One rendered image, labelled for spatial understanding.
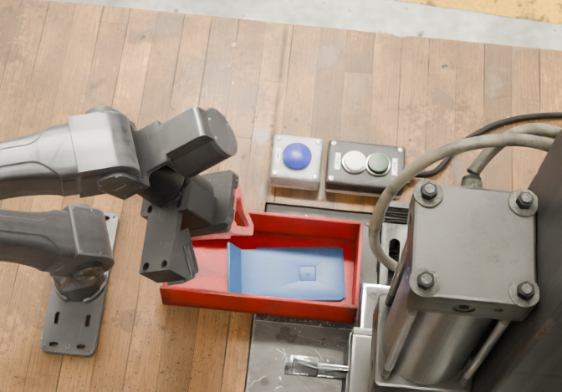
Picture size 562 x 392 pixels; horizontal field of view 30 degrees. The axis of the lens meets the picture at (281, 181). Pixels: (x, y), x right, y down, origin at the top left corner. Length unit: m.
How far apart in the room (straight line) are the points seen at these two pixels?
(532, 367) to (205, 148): 0.45
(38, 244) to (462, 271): 0.60
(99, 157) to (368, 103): 0.56
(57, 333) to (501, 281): 0.75
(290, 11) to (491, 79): 1.21
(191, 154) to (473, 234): 0.43
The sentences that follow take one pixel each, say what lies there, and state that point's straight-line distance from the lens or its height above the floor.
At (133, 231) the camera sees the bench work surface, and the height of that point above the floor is 0.90.
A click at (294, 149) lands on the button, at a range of 1.43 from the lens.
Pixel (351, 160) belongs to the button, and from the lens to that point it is 1.43.
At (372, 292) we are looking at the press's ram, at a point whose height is 1.14.
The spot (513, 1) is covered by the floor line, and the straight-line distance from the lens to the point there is 2.81.
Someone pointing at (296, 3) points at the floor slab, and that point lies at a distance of 2.72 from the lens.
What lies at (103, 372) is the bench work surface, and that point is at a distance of 1.36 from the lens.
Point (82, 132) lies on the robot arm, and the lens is 1.09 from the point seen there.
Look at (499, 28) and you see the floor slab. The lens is 2.75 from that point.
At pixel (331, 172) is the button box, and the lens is 1.43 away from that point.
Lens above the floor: 2.20
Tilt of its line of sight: 64 degrees down
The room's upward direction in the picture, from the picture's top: 4 degrees clockwise
